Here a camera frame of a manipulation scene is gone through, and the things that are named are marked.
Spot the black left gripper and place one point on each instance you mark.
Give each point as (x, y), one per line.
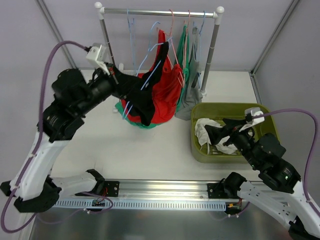
(115, 80)

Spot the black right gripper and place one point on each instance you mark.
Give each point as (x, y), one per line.
(231, 133)

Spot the white tank top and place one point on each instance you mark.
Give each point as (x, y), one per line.
(205, 142)

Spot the black tank top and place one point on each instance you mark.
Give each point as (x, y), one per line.
(138, 91)

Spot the red tank top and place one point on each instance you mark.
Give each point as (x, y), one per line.
(165, 97)

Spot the pink wire hanger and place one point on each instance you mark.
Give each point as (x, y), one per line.
(175, 50)

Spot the light blue wire hanger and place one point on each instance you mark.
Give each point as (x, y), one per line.
(132, 35)

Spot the green tank top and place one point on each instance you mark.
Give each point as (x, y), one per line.
(180, 59)

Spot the salmon wire hanger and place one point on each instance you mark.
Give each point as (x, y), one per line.
(185, 44)

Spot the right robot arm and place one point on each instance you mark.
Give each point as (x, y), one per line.
(264, 155)

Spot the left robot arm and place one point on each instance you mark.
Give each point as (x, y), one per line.
(33, 188)

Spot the grey tank top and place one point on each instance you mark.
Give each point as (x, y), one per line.
(190, 97)

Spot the olive green plastic basket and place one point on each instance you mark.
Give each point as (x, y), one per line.
(217, 111)

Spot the white silver clothes rack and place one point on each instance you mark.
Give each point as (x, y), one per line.
(216, 15)

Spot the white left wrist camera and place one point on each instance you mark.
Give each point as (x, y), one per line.
(96, 57)

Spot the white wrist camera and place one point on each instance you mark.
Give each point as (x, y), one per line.
(96, 57)
(253, 117)

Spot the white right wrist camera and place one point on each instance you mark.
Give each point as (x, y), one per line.
(253, 117)

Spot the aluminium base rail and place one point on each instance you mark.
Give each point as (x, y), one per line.
(176, 190)

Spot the white slotted cable duct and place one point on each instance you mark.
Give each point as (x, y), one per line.
(139, 204)

